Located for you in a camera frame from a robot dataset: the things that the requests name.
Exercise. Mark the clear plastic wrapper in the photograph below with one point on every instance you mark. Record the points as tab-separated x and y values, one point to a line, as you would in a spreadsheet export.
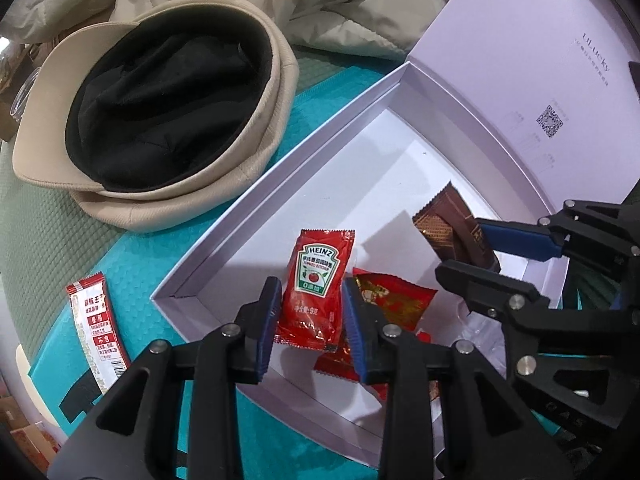
480	330

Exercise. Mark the red ketchup packet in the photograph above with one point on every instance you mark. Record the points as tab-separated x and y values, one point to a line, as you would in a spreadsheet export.
315	285

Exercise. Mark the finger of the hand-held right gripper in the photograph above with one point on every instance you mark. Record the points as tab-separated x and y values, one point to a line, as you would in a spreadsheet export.
480	282
520	240

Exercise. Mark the long white red-label packet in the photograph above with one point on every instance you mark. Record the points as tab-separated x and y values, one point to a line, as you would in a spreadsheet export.
95	325

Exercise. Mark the brown wafer packet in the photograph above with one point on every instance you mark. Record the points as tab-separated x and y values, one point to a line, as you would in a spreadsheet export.
450	230

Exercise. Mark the stack of brown cardboard boxes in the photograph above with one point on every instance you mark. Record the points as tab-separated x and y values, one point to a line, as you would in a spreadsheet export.
25	435

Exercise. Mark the beige hat with black lining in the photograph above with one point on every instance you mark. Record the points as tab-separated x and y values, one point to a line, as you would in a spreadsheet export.
165	105

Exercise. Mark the lavender cardboard gift box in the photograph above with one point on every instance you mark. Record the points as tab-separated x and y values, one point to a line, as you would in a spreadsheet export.
500	60

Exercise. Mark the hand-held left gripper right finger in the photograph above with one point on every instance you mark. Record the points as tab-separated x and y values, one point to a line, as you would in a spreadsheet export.
357	332

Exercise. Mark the red snack packet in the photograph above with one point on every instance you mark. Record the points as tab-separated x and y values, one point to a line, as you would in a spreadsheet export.
400	300
337	365

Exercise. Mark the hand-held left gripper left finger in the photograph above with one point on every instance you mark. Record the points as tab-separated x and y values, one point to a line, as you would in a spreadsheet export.
265	332

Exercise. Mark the teal bubble mailer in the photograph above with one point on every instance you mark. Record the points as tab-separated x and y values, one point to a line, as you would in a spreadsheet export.
150	260

